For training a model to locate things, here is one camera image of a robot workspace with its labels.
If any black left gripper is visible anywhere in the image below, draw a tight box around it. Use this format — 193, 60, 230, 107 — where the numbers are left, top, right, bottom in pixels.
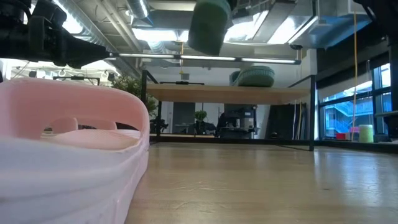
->
30, 0, 111, 69

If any green rubber slide sandal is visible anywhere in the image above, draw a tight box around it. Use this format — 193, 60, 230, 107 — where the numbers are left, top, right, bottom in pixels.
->
187, 0, 233, 56
229, 65, 276, 88

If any wooden shelf board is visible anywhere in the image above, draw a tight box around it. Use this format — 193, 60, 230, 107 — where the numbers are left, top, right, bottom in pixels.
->
146, 83, 312, 106

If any large green potted plant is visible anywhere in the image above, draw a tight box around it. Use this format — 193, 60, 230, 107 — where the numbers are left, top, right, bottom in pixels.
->
111, 74, 159, 116

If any black horizontal bar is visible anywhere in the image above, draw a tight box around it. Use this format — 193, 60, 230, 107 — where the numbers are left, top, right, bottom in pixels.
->
159, 81, 205, 86

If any long LED light bar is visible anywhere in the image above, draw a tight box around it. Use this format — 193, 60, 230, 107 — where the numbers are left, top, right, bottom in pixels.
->
108, 52, 302, 65

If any small green potted plant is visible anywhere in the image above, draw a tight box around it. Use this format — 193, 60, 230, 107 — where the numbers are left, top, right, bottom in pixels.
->
193, 110, 208, 135

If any black background equipment rack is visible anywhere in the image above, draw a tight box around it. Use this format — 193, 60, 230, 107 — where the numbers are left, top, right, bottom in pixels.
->
217, 104, 258, 139

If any black framed window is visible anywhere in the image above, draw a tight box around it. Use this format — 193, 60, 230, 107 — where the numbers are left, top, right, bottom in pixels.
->
317, 63, 392, 141

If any lime green cylinder container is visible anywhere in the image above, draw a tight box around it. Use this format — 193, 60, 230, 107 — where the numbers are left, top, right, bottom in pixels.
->
358, 124, 374, 144

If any silver spiral air duct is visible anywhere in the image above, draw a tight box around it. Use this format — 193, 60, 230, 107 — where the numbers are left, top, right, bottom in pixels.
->
126, 0, 150, 19

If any dark leaning wall panel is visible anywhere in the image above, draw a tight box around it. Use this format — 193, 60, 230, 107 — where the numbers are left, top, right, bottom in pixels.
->
266, 103, 301, 141

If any thin yellow hanging cable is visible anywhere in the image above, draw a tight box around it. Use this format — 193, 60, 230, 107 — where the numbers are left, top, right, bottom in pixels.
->
350, 11, 358, 141

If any black rig post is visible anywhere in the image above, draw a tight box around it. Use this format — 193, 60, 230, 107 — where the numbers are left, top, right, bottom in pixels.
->
387, 40, 398, 139

